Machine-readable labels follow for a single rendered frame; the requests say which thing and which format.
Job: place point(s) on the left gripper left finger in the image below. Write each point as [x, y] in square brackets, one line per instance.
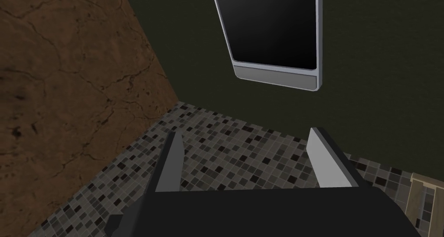
[170, 167]

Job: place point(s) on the silver framed black screen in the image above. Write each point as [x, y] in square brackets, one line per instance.
[274, 29]

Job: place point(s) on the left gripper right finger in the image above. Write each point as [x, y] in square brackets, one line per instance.
[329, 164]

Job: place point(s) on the beige wooden furniture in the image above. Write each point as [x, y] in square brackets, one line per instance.
[425, 204]

